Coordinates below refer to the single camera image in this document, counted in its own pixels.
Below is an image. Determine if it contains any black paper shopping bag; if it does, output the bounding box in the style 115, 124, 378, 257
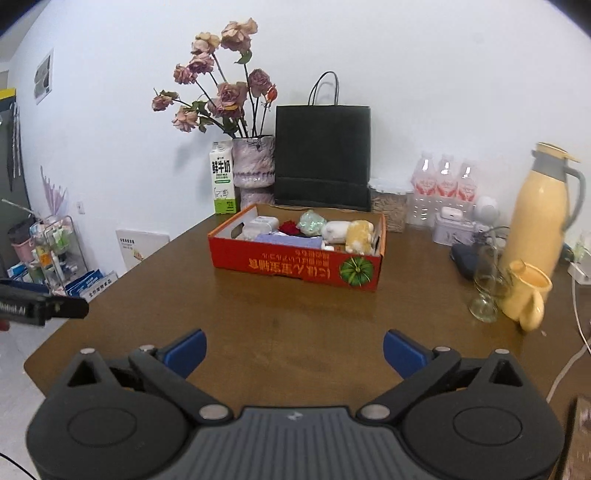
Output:
273, 71, 370, 211

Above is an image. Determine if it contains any orange cardboard box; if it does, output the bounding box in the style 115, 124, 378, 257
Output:
207, 204, 386, 291

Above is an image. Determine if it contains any crumpled iridescent plastic wrap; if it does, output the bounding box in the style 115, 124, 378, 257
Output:
297, 210, 328, 237

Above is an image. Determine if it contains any green white milk carton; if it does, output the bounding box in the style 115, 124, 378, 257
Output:
209, 140, 238, 215

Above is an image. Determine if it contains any dried pink rose bouquet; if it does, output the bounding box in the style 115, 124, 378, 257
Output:
150, 18, 279, 139

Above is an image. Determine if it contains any white power cable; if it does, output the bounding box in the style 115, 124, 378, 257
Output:
546, 274, 591, 403

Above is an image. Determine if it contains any clear container with pellets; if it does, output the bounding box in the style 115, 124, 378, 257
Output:
369, 178, 412, 233

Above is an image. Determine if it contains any white power strip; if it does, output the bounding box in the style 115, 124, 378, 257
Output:
568, 262, 591, 285

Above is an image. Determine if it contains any wire storage rack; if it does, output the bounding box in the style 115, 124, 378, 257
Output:
1, 192, 88, 294

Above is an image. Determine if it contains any dark blue pouch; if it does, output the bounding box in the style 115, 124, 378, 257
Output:
450, 243, 481, 281

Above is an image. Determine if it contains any yellow plastic mug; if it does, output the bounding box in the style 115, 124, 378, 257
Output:
500, 260, 553, 332

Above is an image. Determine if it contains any white and yellow plush toy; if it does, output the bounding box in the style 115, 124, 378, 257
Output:
321, 220, 375, 255

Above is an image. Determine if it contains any white cardboard box on floor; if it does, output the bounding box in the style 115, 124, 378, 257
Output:
115, 229, 170, 271

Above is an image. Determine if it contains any white earbuds case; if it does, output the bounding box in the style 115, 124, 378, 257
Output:
440, 206, 464, 222

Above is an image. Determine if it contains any clear glass cup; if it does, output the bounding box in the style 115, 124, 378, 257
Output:
469, 232, 509, 324

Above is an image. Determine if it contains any small white round robot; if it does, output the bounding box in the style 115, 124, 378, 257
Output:
473, 196, 500, 233

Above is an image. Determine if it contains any yellow thermos jug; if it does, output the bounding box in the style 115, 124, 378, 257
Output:
500, 142, 586, 276

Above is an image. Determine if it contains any purple knitted pouch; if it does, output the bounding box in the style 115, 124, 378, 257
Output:
253, 232, 324, 250

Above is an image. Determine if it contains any purple marbled ceramic vase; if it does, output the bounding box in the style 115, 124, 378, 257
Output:
232, 135, 276, 210

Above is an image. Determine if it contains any water bottle pack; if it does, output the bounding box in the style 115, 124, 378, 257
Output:
407, 152, 478, 227

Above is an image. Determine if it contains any red fabric rose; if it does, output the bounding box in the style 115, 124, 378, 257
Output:
279, 220, 301, 236

